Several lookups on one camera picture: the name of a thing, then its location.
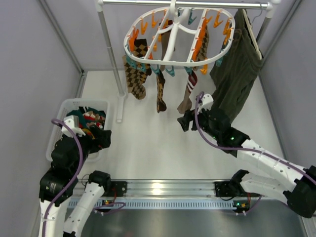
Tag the pile of socks in basket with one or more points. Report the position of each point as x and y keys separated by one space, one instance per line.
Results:
x=89 y=116

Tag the argyle sock right inner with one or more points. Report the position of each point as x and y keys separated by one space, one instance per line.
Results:
x=202 y=54

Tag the olive green hanging garment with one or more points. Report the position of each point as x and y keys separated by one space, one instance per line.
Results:
x=235 y=73

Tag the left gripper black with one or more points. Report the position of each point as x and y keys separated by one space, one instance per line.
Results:
x=99 y=138

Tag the brown tan argyle sock left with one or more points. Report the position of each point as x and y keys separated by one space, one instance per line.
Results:
x=135 y=79

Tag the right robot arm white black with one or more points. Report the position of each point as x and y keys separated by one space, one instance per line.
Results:
x=289 y=183

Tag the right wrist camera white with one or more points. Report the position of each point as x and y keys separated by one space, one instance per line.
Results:
x=205 y=102

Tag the white clothes hanger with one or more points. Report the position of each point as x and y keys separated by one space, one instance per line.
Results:
x=252 y=36

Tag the dark brown argyle sock rear-left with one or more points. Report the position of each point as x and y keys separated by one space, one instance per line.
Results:
x=140 y=47

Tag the white oval clip hanger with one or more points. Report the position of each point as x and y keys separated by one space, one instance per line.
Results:
x=218 y=27

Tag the slotted cable duct grey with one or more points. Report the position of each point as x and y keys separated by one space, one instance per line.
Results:
x=200 y=204

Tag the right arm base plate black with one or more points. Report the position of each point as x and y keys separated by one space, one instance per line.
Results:
x=230 y=189

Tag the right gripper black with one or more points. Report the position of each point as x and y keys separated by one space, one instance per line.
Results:
x=191 y=119

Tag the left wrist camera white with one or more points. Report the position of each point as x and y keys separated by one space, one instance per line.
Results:
x=73 y=123

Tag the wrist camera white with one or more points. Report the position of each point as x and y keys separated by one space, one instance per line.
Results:
x=73 y=123
x=205 y=102

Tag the tan striped sock inner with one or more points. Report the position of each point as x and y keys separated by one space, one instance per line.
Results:
x=165 y=39

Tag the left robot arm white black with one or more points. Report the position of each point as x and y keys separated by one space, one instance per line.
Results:
x=58 y=184

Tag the tan sock maroon white stripes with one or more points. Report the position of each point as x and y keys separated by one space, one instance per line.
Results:
x=186 y=103

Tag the clothes rack metal frame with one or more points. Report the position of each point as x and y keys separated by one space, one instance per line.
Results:
x=178 y=10

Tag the aluminium mounting rail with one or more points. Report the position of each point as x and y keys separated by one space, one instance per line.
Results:
x=172 y=188

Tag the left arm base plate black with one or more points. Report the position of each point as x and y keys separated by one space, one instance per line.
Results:
x=118 y=188

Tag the brown orange argyle sock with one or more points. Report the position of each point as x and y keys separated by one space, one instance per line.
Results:
x=161 y=105

